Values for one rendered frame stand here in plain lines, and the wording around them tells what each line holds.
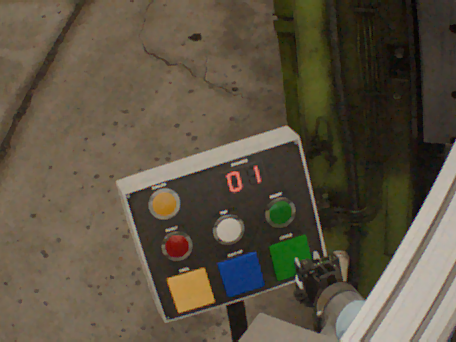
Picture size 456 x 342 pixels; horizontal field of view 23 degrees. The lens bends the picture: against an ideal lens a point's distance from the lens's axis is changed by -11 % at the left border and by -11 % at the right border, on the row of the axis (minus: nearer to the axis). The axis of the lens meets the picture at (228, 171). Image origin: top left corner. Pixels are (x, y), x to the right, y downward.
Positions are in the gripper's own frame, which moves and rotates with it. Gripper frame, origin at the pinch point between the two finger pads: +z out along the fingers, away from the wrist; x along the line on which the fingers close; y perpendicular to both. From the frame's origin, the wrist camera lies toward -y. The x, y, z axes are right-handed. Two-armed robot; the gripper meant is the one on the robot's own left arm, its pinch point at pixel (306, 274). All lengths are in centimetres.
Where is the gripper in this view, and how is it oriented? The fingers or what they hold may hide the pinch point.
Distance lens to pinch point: 226.6
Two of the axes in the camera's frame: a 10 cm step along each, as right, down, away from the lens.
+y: -2.5, -9.2, -3.2
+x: -9.4, 3.0, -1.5
